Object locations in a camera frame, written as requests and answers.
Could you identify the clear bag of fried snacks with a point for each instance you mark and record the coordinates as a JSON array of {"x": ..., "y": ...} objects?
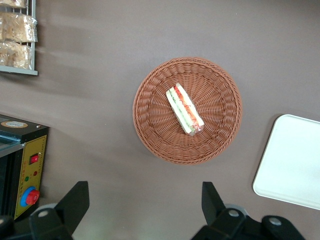
[
  {"x": 17, "y": 27},
  {"x": 15, "y": 56},
  {"x": 12, "y": 3}
]

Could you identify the brown round wicker basket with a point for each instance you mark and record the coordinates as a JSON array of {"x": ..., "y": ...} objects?
[{"x": 155, "y": 130}]

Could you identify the plastic-wrapped triangle sandwich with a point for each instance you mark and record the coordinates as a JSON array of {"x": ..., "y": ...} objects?
[{"x": 184, "y": 108}]

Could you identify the red emergency stop button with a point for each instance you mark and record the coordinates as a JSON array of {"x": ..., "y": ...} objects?
[{"x": 32, "y": 196}]

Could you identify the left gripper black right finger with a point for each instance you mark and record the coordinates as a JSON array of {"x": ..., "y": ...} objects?
[{"x": 216, "y": 212}]

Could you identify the cream rectangular plastic tray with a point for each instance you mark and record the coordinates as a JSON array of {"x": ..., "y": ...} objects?
[{"x": 292, "y": 162}]

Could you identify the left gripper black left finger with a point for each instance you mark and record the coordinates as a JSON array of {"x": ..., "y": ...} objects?
[{"x": 67, "y": 215}]

